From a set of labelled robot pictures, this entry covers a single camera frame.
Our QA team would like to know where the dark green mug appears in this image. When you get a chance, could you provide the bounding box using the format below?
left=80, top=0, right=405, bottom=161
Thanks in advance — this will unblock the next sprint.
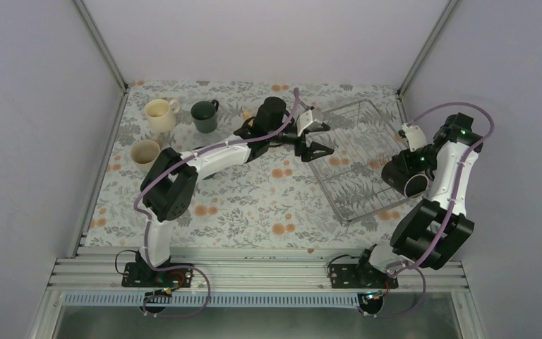
left=191, top=100, right=219, bottom=133
left=202, top=173, right=217, bottom=180

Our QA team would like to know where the cream ribbed mug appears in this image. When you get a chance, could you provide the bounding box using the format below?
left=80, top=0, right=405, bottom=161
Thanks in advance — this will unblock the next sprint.
left=145, top=99, right=181, bottom=133

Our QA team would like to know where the floral white mug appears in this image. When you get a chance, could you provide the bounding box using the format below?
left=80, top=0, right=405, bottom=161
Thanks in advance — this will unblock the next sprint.
left=130, top=139, right=161, bottom=172

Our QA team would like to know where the black speckled mug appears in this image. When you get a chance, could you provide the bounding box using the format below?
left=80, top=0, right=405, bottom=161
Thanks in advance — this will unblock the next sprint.
left=381, top=159, right=429, bottom=198

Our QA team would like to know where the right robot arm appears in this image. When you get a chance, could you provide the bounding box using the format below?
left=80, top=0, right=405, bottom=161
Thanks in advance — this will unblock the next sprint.
left=354, top=112, right=484, bottom=287

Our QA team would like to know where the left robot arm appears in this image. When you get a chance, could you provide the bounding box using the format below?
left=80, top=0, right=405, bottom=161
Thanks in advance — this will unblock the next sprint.
left=133, top=97, right=334, bottom=286

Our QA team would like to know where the floral table mat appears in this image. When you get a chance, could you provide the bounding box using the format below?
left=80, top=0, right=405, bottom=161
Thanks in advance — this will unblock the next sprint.
left=85, top=81, right=414, bottom=249

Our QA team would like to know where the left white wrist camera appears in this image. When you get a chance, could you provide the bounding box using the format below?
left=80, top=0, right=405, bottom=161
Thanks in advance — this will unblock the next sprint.
left=296, top=110, right=323, bottom=136

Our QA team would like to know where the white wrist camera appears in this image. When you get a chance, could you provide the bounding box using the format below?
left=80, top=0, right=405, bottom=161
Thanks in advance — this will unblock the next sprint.
left=296, top=110, right=323, bottom=136
left=399, top=124, right=428, bottom=152

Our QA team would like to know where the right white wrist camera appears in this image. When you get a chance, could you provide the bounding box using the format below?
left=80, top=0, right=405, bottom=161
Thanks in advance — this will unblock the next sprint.
left=399, top=124, right=428, bottom=152

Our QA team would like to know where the wire dish rack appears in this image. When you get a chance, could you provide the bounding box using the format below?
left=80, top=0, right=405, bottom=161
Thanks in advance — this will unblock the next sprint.
left=308, top=99, right=408, bottom=225

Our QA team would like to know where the aluminium mounting rail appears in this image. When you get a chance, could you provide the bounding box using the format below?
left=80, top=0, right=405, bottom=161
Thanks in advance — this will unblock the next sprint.
left=47, top=257, right=469, bottom=292

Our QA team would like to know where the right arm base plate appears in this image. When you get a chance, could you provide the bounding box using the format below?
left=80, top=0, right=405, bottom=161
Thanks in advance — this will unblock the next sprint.
left=329, top=263, right=399, bottom=289

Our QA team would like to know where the white slotted cable duct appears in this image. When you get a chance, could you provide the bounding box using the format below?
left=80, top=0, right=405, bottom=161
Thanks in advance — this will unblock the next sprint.
left=61, top=291, right=360, bottom=309

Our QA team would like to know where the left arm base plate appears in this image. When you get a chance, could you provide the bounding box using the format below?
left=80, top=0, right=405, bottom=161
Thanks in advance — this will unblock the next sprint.
left=121, top=263, right=194, bottom=289

